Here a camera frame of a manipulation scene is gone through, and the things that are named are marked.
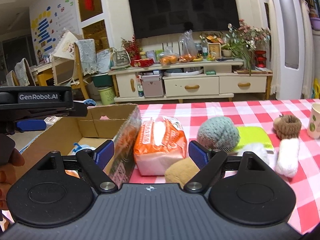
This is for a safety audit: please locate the tan strawberry plush toy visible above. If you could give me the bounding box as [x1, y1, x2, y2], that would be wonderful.
[164, 157, 200, 188]

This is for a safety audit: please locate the brown fuzzy scrunchie toy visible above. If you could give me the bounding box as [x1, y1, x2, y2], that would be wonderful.
[273, 115, 302, 140]

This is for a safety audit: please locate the person's left hand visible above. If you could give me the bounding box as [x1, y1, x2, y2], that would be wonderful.
[0, 148, 25, 210]

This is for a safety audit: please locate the grey-green knitted hat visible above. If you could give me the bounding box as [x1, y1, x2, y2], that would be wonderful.
[197, 116, 240, 151]

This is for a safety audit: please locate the brown cardboard box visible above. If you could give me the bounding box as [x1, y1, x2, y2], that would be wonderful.
[15, 104, 142, 186]

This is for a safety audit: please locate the orange tissue pack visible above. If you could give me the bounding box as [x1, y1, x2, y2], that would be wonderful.
[133, 116, 187, 176]

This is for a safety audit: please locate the yellow-green cloth pad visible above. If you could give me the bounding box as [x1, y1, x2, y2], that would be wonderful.
[233, 126, 273, 152]

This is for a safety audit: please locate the green waste bin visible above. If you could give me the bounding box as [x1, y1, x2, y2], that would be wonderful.
[98, 86, 116, 105]

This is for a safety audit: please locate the wooden dining chair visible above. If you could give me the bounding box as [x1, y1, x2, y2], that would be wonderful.
[51, 31, 97, 100]

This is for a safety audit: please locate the cream TV cabinet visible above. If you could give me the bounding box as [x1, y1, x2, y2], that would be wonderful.
[108, 59, 273, 102]

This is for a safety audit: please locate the pink storage box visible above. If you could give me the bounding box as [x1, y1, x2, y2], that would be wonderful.
[142, 74, 164, 98]

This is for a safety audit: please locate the white fluffy sock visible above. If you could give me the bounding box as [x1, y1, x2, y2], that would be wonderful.
[236, 138, 300, 178]

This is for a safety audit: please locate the bag of oranges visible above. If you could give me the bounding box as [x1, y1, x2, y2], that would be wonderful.
[159, 55, 178, 66]

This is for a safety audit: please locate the red gift box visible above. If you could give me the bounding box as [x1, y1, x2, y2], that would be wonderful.
[131, 58, 155, 68]

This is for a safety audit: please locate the clear plastic bag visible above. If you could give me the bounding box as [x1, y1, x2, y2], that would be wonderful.
[179, 30, 197, 58]

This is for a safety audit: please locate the red white checkered tablecloth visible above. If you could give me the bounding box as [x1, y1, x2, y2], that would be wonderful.
[0, 98, 320, 235]

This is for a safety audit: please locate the red vase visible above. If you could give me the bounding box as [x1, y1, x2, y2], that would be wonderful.
[254, 50, 267, 68]

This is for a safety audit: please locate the white paper cup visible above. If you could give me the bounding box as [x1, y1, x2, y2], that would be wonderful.
[307, 103, 320, 139]

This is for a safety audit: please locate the potted flower plant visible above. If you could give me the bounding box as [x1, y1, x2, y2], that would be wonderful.
[221, 19, 271, 74]

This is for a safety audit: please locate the white standing air conditioner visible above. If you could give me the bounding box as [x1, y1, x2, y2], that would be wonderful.
[268, 0, 315, 100]

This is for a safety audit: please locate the black flat television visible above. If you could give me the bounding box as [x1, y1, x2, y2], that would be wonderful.
[129, 0, 239, 38]

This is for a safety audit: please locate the purple plastic basin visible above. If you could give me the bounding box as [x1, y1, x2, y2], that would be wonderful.
[310, 17, 320, 31]

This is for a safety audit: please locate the wooden photo frame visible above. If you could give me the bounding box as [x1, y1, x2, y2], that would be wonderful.
[208, 42, 221, 60]

